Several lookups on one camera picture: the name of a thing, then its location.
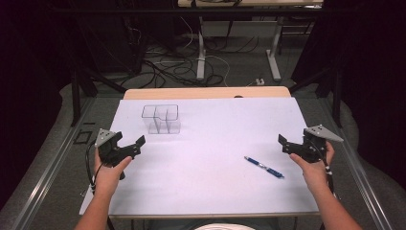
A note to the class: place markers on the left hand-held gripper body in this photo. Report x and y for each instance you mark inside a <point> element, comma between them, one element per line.
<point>110,151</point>

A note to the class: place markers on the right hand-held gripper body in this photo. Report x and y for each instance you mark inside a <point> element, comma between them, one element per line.
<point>314,145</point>

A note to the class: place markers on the clear acrylic organizer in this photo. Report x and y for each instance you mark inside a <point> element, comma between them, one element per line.
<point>161,119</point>

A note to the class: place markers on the blue pen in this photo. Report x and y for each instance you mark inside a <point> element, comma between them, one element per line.
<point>264,167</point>

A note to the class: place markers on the person's left hand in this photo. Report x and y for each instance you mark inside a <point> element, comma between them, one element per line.
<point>110,177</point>

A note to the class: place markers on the person's right hand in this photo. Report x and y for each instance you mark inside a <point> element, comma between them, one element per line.
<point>314,172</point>

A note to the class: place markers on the black metal stand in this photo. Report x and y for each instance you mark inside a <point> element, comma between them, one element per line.
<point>76,96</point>
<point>335,92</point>

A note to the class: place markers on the white power strip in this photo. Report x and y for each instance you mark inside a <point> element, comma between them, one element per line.
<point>259,81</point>

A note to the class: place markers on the white table cover sheet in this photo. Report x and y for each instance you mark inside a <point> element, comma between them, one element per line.
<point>207,179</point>

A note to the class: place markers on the black curtain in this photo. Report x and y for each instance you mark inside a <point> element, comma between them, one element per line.
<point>28,80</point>
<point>373,80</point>

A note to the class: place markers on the person's light clothing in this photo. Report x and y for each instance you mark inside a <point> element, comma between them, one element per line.
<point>225,227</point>

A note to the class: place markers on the desk with white legs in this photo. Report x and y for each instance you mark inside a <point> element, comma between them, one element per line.
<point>201,57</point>

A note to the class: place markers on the black square floor frame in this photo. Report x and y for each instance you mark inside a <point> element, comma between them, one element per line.
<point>83,137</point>

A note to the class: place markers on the aluminium floor rail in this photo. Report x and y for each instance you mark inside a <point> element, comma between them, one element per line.
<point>360,172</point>
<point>48,172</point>

